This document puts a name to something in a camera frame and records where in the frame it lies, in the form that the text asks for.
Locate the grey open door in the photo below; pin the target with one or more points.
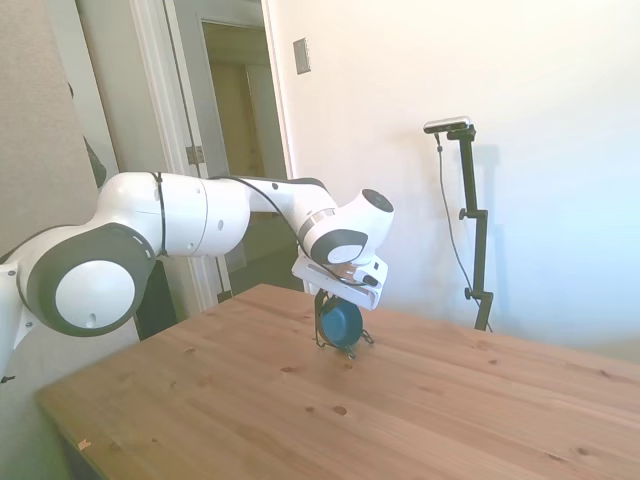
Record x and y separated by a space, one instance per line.
200 110

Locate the wooden hallway door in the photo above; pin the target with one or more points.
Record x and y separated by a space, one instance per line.
240 125

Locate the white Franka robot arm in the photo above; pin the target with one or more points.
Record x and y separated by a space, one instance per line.
180 220

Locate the blue bowl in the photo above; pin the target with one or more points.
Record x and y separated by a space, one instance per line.
342 325

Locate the silver camera on stand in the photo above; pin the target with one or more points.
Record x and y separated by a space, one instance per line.
447 124

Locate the metal door hinge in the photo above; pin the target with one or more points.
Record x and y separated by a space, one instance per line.
196 154

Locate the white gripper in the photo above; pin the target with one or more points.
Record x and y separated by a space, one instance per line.
320 274

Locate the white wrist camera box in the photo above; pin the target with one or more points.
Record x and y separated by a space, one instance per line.
367 277

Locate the black camera stand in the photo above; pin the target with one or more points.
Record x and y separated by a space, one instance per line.
472 200

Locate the grey wall switch plate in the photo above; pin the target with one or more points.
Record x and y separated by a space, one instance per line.
302 56

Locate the dark cabinet behind table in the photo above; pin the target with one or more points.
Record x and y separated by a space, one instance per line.
157 305

